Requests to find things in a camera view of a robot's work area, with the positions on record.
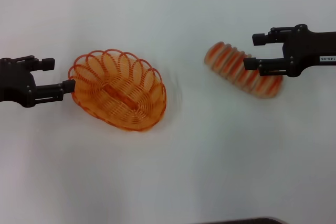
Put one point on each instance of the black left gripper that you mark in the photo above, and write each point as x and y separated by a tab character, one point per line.
15	82

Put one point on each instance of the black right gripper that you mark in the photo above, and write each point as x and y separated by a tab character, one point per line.
309	48

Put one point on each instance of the orange striped bread loaf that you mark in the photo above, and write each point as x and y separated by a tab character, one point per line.
228	62

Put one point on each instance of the orange woven plastic basket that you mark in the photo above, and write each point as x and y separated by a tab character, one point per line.
118	95

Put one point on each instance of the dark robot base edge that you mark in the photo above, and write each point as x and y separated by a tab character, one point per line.
249	221

